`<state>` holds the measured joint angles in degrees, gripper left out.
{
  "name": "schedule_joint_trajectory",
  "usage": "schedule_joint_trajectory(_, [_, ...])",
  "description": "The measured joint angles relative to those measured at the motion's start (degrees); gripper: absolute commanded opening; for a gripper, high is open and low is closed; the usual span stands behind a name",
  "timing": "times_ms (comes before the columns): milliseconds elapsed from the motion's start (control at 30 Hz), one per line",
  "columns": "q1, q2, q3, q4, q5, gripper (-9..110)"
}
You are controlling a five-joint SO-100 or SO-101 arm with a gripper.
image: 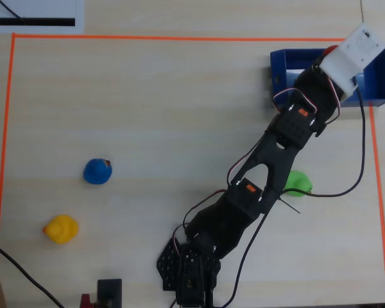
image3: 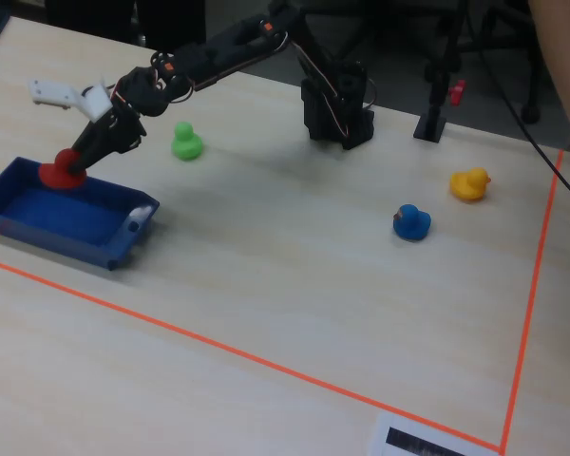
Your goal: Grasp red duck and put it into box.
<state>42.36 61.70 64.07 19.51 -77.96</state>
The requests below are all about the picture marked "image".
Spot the blue plastic box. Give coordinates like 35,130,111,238
269,47,385,108

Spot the thick black cable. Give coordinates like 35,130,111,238
0,237,67,308

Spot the green rubber duck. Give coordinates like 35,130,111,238
281,170,314,198

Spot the long orange tape strip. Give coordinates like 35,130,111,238
12,33,347,42

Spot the orange tape strip beside ducks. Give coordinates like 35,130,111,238
0,33,17,262

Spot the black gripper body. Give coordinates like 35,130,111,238
293,62,345,112

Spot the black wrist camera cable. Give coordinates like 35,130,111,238
224,86,367,308

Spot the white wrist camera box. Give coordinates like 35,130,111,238
318,22,385,99

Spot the yellow rubber duck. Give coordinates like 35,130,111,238
42,214,80,245

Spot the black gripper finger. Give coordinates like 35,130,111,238
312,54,327,71

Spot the orange tape strip beside box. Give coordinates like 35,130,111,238
368,105,385,304

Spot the black camera stand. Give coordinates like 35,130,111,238
96,278,123,308

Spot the thin black cable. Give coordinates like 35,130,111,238
0,0,26,22

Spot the blue rubber duck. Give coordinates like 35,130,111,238
83,157,114,185

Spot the white paper with black bar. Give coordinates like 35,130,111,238
0,0,85,34

